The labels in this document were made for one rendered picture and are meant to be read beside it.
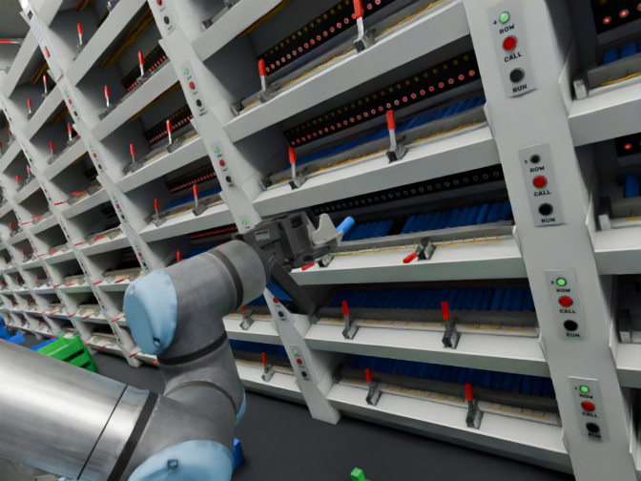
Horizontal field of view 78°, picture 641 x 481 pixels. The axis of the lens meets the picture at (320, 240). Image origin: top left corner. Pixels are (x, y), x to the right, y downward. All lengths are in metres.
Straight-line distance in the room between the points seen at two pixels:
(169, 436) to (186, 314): 0.14
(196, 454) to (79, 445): 0.10
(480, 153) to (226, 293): 0.44
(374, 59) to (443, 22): 0.13
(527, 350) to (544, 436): 0.20
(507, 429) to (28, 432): 0.82
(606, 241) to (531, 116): 0.21
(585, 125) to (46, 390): 0.68
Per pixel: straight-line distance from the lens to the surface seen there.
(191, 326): 0.50
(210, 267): 0.52
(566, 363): 0.81
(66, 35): 1.78
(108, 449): 0.43
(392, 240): 0.86
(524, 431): 0.97
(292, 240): 0.60
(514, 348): 0.84
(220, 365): 0.53
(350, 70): 0.77
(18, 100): 2.40
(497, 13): 0.66
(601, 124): 0.65
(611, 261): 0.71
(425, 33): 0.70
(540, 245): 0.71
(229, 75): 1.11
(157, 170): 1.36
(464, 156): 0.70
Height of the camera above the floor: 0.75
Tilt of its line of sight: 12 degrees down
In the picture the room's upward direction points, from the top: 19 degrees counter-clockwise
